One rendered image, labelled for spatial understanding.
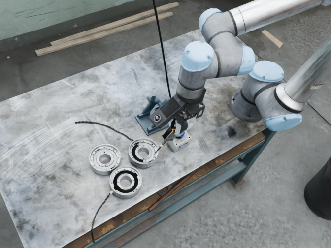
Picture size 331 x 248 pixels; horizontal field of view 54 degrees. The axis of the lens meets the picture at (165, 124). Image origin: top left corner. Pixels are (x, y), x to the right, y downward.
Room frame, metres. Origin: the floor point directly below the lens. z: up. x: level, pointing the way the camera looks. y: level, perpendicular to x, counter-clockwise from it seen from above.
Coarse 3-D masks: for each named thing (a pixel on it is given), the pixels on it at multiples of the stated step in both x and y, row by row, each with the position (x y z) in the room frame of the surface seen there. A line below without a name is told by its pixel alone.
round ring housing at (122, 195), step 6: (120, 168) 0.48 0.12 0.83; (126, 168) 0.48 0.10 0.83; (132, 168) 0.49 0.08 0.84; (114, 174) 0.45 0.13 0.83; (126, 174) 0.46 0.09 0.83; (138, 174) 0.47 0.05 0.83; (120, 180) 0.44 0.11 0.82; (132, 180) 0.45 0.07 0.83; (138, 180) 0.45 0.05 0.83; (120, 186) 0.42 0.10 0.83; (138, 186) 0.43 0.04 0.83; (114, 192) 0.39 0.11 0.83; (120, 192) 0.40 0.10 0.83; (132, 192) 0.40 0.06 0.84
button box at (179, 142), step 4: (184, 136) 0.65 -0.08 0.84; (188, 136) 0.65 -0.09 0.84; (176, 140) 0.62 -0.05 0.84; (180, 140) 0.63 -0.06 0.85; (184, 140) 0.63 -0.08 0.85; (188, 140) 0.64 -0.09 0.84; (168, 144) 0.63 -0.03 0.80; (172, 144) 0.61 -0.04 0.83; (176, 144) 0.61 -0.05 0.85; (180, 144) 0.61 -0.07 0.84; (184, 144) 0.63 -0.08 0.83; (188, 144) 0.64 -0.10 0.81; (172, 148) 0.61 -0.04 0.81; (176, 148) 0.60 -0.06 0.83; (180, 148) 0.62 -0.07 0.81
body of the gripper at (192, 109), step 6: (204, 90) 0.63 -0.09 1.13; (180, 96) 0.59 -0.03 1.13; (186, 102) 0.58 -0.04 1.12; (192, 102) 0.58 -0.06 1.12; (198, 102) 0.62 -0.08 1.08; (186, 108) 0.60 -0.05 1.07; (192, 108) 0.60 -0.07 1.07; (198, 108) 0.61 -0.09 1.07; (204, 108) 0.62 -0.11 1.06; (180, 114) 0.58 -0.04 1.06; (186, 114) 0.58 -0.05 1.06; (192, 114) 0.59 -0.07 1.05; (198, 114) 0.61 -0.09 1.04; (180, 120) 0.57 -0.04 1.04; (186, 120) 0.58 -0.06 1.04
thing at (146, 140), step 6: (138, 138) 0.60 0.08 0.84; (144, 138) 0.61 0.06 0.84; (132, 144) 0.58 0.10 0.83; (150, 144) 0.60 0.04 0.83; (156, 144) 0.59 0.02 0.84; (138, 150) 0.56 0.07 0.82; (144, 150) 0.58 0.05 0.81; (150, 150) 0.57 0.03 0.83; (156, 150) 0.58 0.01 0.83; (132, 156) 0.53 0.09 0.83; (138, 156) 0.54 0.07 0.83; (150, 156) 0.55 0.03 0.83; (156, 156) 0.55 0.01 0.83; (132, 162) 0.51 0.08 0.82; (138, 162) 0.51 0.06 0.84; (150, 162) 0.52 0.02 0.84
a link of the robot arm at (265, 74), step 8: (256, 64) 0.90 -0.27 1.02; (264, 64) 0.90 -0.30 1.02; (272, 64) 0.91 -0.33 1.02; (256, 72) 0.85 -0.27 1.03; (264, 72) 0.86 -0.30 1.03; (272, 72) 0.87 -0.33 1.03; (280, 72) 0.87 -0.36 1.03; (248, 80) 0.86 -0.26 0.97; (256, 80) 0.84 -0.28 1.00; (264, 80) 0.83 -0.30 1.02; (272, 80) 0.83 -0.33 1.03; (280, 80) 0.84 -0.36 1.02; (248, 88) 0.85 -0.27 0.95; (256, 88) 0.82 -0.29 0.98; (264, 88) 0.81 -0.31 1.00; (248, 96) 0.84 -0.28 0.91; (256, 96) 0.79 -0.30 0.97
